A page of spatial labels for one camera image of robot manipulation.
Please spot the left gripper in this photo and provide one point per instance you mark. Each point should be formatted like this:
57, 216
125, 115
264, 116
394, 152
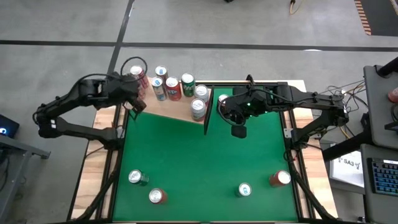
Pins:
122, 90

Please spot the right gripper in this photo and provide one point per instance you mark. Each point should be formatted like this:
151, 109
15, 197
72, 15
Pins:
258, 102

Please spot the blue silver Red Bull can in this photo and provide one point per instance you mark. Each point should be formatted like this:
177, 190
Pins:
161, 71
157, 82
245, 189

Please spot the red soda can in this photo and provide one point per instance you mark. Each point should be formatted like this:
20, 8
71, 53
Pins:
155, 195
283, 177
172, 82

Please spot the green Sprite can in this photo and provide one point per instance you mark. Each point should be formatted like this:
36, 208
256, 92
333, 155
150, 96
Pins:
187, 77
135, 176

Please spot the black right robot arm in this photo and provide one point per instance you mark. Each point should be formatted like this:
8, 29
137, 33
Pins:
311, 98

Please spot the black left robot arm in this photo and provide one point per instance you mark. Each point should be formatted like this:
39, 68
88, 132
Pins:
81, 132

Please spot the green table mat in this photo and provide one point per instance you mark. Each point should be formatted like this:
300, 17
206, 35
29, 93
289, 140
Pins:
211, 202

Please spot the white paper sign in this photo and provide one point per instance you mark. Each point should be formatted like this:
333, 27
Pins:
345, 171

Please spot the grey metal cart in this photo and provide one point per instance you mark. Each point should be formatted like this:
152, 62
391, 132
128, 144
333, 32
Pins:
31, 149

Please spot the grey desk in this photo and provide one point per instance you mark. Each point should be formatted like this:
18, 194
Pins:
379, 109
373, 205

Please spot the black device blue light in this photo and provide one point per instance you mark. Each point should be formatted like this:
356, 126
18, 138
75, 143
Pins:
9, 124

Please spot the black stand pole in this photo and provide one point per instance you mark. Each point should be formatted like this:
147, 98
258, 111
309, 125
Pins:
388, 68

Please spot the black desk item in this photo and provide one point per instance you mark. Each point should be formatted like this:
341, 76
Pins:
392, 126

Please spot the red round object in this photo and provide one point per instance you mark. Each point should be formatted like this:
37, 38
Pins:
394, 96

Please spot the backlit keyboard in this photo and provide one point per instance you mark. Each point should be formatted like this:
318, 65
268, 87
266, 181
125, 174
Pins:
385, 177

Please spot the black mat orange striped edge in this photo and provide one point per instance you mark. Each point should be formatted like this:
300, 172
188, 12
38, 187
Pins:
382, 15

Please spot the wooden shelf black metal frame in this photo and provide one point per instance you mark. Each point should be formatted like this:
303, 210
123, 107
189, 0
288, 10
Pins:
177, 109

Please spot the black metal rig frame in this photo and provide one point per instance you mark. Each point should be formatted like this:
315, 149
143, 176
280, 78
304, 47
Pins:
113, 186

